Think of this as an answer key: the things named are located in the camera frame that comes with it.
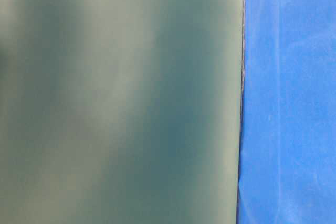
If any dark green curtain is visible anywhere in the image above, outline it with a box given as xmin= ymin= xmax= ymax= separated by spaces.
xmin=1 ymin=0 xmax=242 ymax=223

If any blue table cloth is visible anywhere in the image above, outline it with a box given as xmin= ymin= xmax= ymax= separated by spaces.
xmin=238 ymin=0 xmax=335 ymax=223

